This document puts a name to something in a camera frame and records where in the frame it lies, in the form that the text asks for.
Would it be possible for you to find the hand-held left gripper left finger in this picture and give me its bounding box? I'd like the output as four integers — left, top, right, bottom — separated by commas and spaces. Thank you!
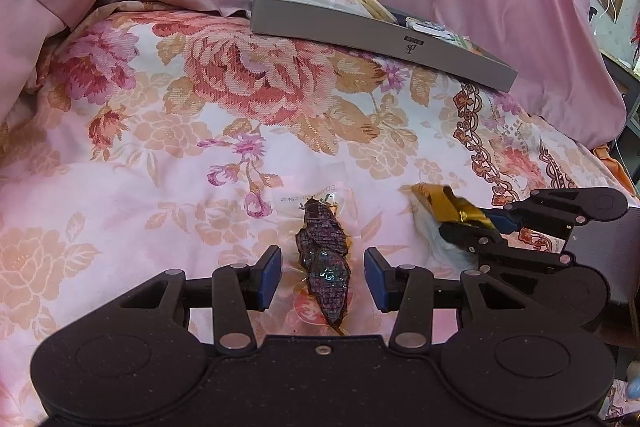
118, 245, 284, 356

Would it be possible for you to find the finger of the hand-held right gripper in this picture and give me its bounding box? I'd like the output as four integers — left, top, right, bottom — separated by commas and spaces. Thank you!
481, 188, 601, 242
438, 221, 572, 269

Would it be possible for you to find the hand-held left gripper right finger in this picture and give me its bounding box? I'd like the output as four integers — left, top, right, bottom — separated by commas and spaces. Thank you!
363, 248, 533, 356

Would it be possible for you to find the golden yellow snack packet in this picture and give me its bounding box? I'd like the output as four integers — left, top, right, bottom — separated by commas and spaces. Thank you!
399, 182, 497, 268

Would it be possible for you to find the dark dried fish packet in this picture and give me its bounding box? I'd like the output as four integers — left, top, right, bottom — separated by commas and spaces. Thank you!
293, 195, 355, 338

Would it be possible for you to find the green label cookie packet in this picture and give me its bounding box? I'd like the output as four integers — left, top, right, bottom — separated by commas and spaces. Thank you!
446, 32, 483, 54

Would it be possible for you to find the grey cardboard box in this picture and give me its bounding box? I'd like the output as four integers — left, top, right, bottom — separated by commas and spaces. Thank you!
249, 0, 519, 93

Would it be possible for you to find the clear rice cracker packet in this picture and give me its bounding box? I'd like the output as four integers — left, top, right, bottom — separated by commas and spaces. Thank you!
336, 0, 399, 26

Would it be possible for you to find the orange cloth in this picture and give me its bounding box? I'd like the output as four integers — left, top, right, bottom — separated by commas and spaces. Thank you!
592, 141, 640, 198

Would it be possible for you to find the dark desk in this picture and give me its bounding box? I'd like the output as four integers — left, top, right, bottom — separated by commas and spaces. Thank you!
599, 49, 640, 144

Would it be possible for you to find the floral bedsheet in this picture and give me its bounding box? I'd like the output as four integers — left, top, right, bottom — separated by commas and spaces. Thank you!
0, 0, 640, 427

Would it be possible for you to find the pink quilt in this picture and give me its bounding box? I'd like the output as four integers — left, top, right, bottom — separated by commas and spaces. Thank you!
0, 0, 73, 132

